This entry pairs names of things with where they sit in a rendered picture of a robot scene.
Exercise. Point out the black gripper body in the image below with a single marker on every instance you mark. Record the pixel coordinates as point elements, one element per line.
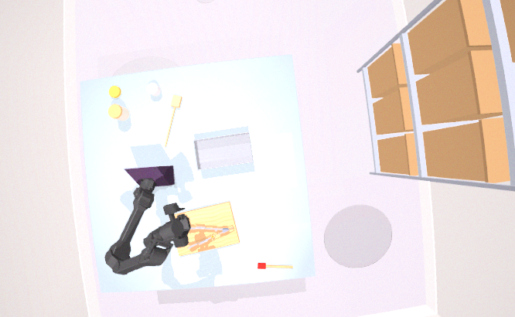
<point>170,209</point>

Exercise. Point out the light orange flat board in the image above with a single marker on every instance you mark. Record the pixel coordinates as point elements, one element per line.
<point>215,216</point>

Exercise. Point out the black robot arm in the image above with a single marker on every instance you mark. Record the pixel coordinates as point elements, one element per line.
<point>118,256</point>

